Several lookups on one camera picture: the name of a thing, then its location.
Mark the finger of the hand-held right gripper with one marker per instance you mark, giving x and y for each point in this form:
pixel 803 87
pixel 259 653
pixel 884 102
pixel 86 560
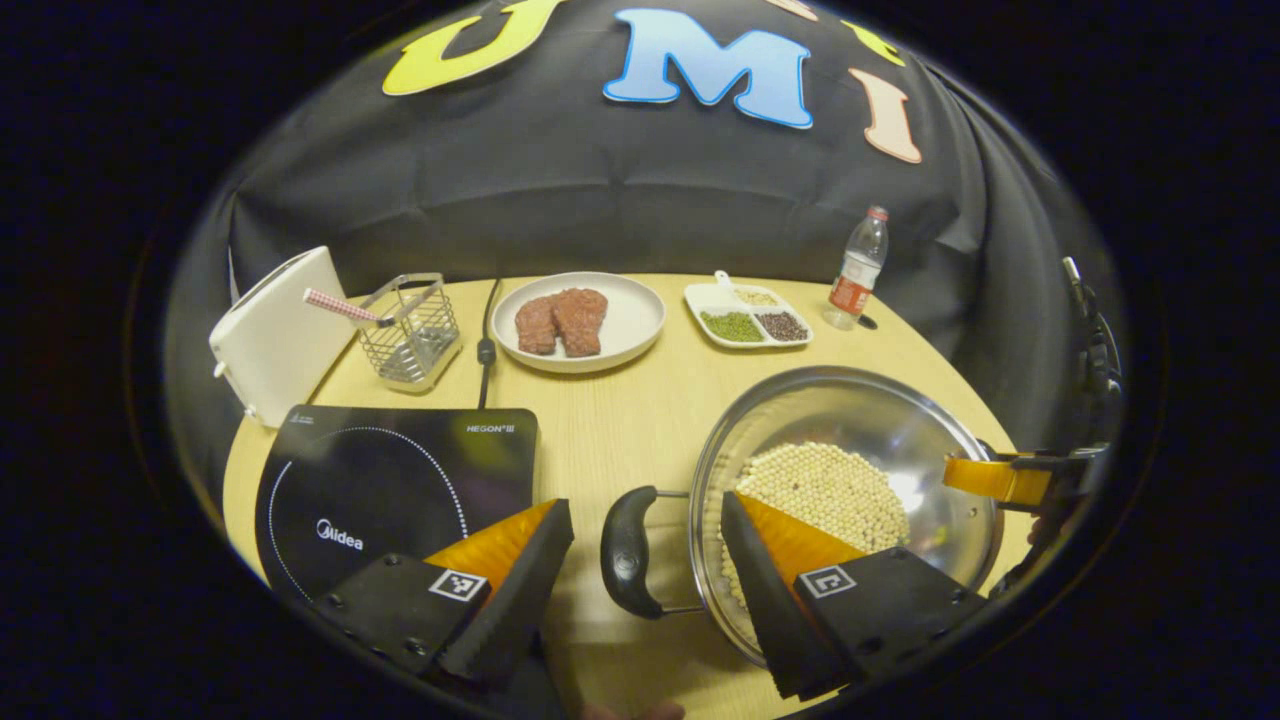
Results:
pixel 1000 482

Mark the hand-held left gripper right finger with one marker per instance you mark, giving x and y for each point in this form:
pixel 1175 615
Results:
pixel 765 600

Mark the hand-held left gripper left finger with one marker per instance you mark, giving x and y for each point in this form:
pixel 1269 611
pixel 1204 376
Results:
pixel 520 600

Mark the stainless steel pot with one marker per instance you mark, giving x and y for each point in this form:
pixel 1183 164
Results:
pixel 850 410

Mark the black induction cooktop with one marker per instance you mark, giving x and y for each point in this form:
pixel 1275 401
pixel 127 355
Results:
pixel 400 480

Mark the heap of yellow soybeans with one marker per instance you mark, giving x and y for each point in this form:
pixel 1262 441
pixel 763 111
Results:
pixel 830 490

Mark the clear plastic water bottle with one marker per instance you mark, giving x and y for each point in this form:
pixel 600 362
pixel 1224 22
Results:
pixel 855 280

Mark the small raw meat piece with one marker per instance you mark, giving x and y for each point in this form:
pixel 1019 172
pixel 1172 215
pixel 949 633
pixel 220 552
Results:
pixel 537 325

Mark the large raw meat piece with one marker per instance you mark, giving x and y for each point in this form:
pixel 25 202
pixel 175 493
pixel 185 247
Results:
pixel 580 320

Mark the white round plate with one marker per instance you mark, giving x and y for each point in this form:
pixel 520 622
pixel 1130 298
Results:
pixel 630 320

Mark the white divided bean dish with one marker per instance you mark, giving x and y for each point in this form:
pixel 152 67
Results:
pixel 700 298

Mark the small white spoon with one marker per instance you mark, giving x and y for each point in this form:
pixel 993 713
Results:
pixel 724 283

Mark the white toaster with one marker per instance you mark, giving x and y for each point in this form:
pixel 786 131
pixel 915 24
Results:
pixel 280 340

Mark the black backdrop cloth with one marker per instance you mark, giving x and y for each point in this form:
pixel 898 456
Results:
pixel 600 200

